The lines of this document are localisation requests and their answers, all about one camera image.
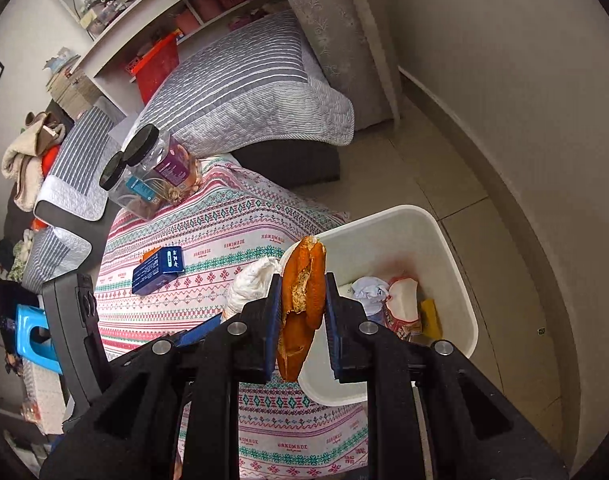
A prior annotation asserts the blue cardboard box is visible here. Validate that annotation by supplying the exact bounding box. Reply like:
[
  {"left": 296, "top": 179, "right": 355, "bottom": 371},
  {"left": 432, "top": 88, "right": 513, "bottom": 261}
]
[{"left": 132, "top": 246, "right": 186, "bottom": 296}]

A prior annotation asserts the dark grey bed base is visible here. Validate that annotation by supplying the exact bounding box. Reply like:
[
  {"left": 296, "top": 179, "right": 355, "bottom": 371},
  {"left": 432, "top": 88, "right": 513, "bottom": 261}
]
[{"left": 232, "top": 137, "right": 341, "bottom": 191}]

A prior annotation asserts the small clothes pile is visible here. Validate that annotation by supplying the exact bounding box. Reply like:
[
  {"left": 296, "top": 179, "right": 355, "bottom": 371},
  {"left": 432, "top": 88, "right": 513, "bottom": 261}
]
[{"left": 0, "top": 230, "right": 35, "bottom": 281}]

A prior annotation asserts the red instant noodle bowl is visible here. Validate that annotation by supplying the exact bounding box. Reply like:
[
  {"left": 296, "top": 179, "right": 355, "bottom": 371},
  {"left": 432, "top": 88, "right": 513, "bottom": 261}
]
[{"left": 381, "top": 276, "right": 425, "bottom": 343}]

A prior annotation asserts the white bookshelf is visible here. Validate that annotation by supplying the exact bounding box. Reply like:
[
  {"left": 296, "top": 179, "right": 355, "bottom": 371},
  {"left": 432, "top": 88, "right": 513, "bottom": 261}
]
[{"left": 39, "top": 0, "right": 295, "bottom": 111}]

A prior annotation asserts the red cardboard box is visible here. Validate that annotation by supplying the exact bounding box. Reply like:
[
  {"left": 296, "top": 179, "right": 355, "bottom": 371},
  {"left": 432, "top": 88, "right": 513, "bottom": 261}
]
[{"left": 133, "top": 35, "right": 181, "bottom": 105}]

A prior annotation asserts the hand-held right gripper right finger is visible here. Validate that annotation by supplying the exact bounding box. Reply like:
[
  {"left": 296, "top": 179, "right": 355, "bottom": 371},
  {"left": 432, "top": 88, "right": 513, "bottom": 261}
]
[{"left": 324, "top": 272, "right": 570, "bottom": 480}]

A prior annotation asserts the yellow snack wrapper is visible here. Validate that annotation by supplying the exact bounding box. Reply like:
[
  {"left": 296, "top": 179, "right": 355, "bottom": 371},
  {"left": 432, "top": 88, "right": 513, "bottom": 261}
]
[{"left": 420, "top": 298, "right": 442, "bottom": 339}]

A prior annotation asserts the grey patterned curtain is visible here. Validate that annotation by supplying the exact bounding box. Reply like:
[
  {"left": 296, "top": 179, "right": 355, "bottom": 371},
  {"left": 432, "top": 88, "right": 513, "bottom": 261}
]
[{"left": 284, "top": 0, "right": 402, "bottom": 126}]

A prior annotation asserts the blue plastic stool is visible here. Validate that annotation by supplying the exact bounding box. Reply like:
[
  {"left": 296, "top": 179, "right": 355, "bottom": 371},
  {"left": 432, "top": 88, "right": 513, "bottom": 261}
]
[{"left": 15, "top": 304, "right": 64, "bottom": 376}]

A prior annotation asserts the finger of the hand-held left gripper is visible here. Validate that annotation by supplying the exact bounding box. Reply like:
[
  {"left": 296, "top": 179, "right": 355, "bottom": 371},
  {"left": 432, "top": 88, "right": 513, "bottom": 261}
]
[{"left": 177, "top": 312, "right": 223, "bottom": 349}]

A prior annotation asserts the striped grey sofa seat cover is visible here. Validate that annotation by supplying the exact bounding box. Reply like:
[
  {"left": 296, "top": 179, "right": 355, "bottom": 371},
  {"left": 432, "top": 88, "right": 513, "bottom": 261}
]
[{"left": 22, "top": 225, "right": 92, "bottom": 293}]

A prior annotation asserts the crumpled white tissue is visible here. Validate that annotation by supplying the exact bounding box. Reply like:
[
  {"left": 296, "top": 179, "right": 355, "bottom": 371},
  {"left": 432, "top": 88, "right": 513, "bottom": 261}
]
[{"left": 226, "top": 256, "right": 284, "bottom": 318}]

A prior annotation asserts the clear jar blue label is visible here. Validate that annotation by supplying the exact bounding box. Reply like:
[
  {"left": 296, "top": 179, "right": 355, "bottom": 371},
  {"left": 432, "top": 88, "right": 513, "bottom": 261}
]
[{"left": 98, "top": 151, "right": 170, "bottom": 221}]

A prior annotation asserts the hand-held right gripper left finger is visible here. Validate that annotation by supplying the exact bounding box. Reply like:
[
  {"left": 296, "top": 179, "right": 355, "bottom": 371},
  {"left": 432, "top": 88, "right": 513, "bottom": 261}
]
[{"left": 39, "top": 272, "right": 285, "bottom": 480}]

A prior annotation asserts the clear jar purple label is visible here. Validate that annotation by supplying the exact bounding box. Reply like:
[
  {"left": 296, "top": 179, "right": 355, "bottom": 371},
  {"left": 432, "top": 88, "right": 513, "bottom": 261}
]
[{"left": 122, "top": 124, "right": 202, "bottom": 206}]

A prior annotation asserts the beige blanket pile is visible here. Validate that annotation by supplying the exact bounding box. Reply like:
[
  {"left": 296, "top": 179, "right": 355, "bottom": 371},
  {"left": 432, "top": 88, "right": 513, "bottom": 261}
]
[{"left": 2, "top": 112, "right": 68, "bottom": 213}]

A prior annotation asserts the white paper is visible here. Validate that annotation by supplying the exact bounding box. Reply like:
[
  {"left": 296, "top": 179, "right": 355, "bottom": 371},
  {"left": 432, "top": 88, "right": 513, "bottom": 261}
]
[{"left": 351, "top": 276, "right": 390, "bottom": 311}]

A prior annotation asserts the white plastic bin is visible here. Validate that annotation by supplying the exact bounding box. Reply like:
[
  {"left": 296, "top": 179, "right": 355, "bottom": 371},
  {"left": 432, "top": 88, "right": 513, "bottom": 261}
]
[{"left": 282, "top": 205, "right": 479, "bottom": 407}]

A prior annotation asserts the patterned tablecloth round table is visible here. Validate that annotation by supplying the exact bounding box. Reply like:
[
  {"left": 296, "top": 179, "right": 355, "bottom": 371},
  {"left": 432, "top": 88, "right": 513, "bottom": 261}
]
[{"left": 94, "top": 152, "right": 370, "bottom": 480}]

